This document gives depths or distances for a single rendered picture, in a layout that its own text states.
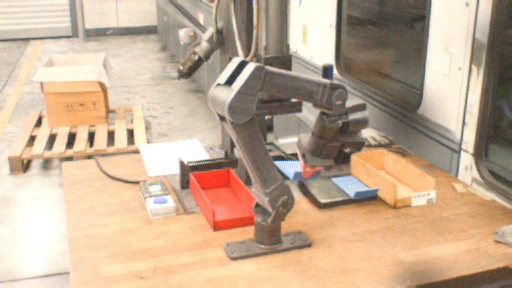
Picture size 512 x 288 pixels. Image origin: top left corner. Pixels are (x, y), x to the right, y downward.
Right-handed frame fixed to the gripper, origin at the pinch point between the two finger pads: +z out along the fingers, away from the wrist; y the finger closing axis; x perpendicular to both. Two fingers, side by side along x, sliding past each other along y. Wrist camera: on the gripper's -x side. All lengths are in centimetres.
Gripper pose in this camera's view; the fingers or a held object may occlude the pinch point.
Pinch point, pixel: (305, 173)
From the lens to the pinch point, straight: 145.6
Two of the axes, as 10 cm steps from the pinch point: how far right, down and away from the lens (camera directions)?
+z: -2.2, 6.8, 7.0
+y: -2.1, -7.3, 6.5
